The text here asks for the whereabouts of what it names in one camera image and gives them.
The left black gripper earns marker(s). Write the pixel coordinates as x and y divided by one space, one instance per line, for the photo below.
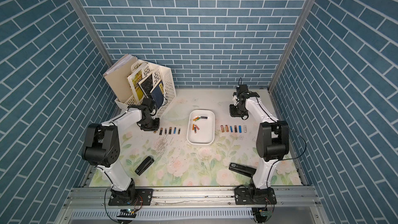
155 127

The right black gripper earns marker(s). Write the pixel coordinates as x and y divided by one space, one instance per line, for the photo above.
232 114

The white plastic storage box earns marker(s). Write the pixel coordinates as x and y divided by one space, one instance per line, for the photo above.
206 134

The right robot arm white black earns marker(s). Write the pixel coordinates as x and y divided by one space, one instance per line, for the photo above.
272 142

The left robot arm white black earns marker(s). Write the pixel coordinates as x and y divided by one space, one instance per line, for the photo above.
101 147

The yellow cover book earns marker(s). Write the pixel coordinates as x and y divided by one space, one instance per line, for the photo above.
134 78

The dark blue book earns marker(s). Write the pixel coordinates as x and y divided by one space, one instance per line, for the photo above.
158 94

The black cover book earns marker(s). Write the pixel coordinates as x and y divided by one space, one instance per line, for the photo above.
145 86

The black stapler left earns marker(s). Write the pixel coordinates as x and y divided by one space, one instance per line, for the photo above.
145 164

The black stapler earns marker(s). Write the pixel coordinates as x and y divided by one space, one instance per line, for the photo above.
145 164
243 170

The white perforated file organizer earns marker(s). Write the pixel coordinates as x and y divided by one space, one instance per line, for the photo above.
159 73

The beige paper folder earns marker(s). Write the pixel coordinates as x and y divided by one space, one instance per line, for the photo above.
116 77

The black stapler right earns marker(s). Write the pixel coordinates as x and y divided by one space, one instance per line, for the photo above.
243 170

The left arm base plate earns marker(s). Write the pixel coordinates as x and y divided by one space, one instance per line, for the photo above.
134 197

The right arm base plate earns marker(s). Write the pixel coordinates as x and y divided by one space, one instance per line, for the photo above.
246 196

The white vented cable duct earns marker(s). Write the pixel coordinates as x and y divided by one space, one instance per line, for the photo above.
164 214

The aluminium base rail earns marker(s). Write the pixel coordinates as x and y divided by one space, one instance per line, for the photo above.
295 205

